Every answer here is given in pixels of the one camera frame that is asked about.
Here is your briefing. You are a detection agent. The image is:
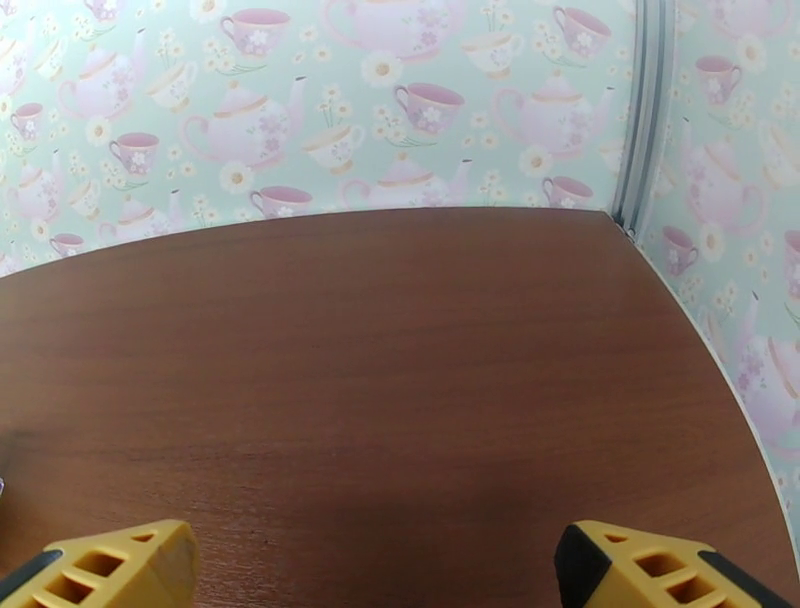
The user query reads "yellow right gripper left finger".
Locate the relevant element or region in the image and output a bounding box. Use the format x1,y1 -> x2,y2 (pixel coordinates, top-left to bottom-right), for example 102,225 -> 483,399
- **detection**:
0,518 -> 201,608

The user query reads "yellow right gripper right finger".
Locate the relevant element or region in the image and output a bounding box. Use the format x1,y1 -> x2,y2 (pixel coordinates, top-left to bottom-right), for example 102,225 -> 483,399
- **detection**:
554,520 -> 783,608

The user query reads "aluminium frame post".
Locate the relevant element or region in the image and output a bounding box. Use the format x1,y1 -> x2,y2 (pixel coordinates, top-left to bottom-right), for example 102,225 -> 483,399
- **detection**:
609,0 -> 678,244

